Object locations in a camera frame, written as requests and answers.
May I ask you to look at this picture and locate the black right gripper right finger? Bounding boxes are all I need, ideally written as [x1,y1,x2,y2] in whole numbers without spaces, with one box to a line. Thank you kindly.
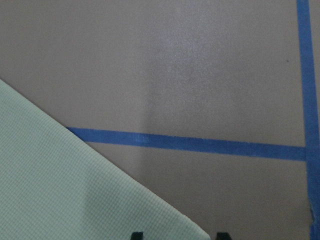
[215,232,232,240]

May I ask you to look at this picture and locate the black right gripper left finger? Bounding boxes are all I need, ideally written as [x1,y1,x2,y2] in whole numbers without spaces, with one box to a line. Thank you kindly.
[130,232,143,240]

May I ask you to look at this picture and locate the olive green long-sleeve shirt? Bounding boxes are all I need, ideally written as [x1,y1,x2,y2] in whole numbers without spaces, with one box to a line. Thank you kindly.
[0,82,209,240]

